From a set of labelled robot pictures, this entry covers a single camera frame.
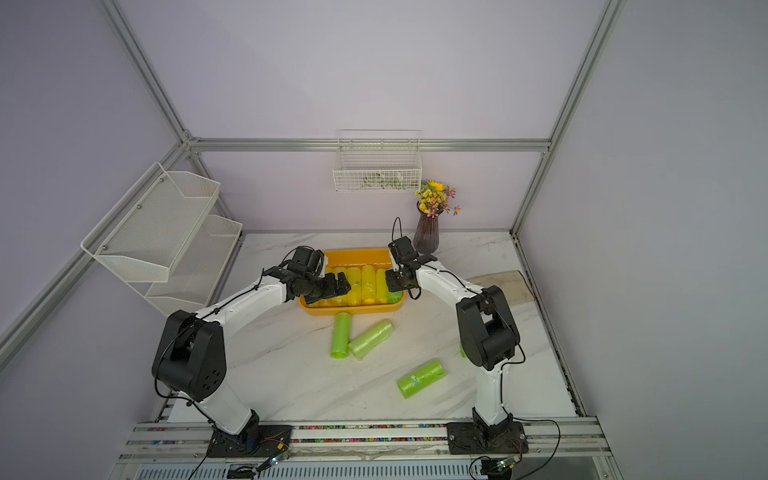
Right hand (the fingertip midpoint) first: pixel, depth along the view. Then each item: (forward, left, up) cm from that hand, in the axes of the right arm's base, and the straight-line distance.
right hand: (397, 285), depth 97 cm
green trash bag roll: (-5, +1, 0) cm, 5 cm away
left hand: (-5, +19, +4) cm, 20 cm away
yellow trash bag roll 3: (+1, +10, -1) cm, 10 cm away
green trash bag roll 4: (-29, -6, -3) cm, 30 cm away
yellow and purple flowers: (+22, -13, +18) cm, 31 cm away
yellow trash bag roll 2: (+4, +15, -1) cm, 15 cm away
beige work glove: (+3, -40, -6) cm, 41 cm away
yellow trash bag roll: (-4, +19, -2) cm, 20 cm away
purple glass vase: (+21, -11, +4) cm, 24 cm away
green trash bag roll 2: (-17, +17, -3) cm, 24 cm away
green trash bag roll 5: (-33, -12, +25) cm, 43 cm away
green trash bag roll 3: (-19, +11, -2) cm, 23 cm away
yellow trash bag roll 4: (+1, +5, -2) cm, 6 cm away
